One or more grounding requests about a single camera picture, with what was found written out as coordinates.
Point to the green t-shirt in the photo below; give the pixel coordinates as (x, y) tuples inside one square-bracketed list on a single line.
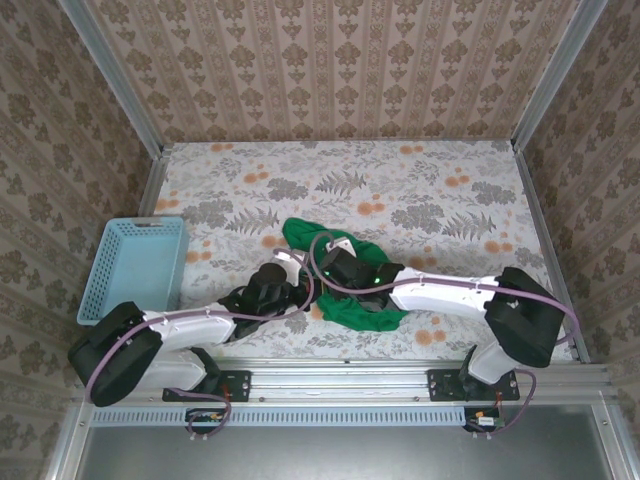
[(350, 312)]

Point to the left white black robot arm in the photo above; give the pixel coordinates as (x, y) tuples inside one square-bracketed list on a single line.
[(185, 327)]

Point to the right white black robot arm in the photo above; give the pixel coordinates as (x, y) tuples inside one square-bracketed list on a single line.
[(440, 295)]

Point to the floral patterned tablecloth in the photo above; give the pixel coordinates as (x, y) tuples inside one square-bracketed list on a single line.
[(425, 200)]

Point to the light blue plastic basket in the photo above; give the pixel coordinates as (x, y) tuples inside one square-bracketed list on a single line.
[(140, 260)]

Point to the small connector board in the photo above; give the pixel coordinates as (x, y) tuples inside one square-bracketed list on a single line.
[(482, 422), (205, 417)]

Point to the grey metal sheet panel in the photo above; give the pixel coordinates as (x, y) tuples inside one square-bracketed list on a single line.
[(325, 455)]

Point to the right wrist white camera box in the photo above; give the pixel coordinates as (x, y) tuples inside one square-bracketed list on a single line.
[(346, 246)]

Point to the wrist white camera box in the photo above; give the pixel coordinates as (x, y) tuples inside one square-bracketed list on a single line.
[(290, 260), (346, 246)]

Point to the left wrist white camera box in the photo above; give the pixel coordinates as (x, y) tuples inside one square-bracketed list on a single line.
[(290, 260)]

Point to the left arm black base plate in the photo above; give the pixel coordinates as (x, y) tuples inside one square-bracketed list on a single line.
[(240, 385)]

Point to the long aluminium mounting rail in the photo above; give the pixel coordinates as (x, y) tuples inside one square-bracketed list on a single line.
[(340, 380)]

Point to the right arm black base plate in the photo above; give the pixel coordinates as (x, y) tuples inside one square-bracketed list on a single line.
[(442, 385)]

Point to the aluminium table side rail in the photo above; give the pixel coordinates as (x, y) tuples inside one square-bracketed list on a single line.
[(155, 185), (541, 210)]

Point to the aluminium frame post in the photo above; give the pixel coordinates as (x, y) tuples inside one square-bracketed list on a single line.
[(112, 75), (556, 75)]

